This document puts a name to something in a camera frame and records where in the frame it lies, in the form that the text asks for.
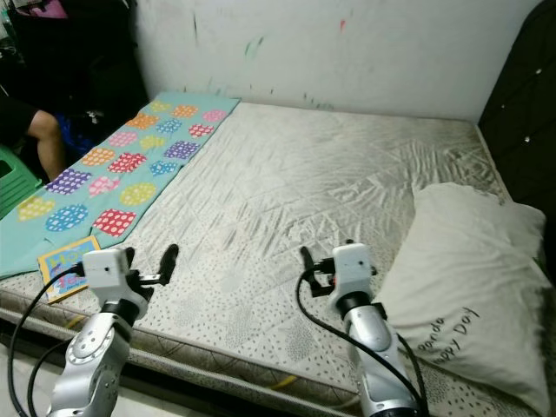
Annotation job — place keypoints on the yellow blue children's book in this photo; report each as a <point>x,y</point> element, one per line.
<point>61,280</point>

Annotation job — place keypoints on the grey patterned quilted mattress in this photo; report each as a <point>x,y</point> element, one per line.
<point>295,191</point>

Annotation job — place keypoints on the teal blanket with colourful hearts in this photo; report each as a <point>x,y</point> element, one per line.
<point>22,243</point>

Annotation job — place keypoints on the green plastic stool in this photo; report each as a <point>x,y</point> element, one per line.
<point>17,182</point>

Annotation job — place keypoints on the dark tufted headboard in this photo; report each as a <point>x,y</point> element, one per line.
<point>526,104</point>

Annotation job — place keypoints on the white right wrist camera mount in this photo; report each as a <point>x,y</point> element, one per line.
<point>354,268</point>

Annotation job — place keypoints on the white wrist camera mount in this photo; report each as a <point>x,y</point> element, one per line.
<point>109,271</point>
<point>354,268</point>

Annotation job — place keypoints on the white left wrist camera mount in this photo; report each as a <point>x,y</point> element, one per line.
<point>109,271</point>

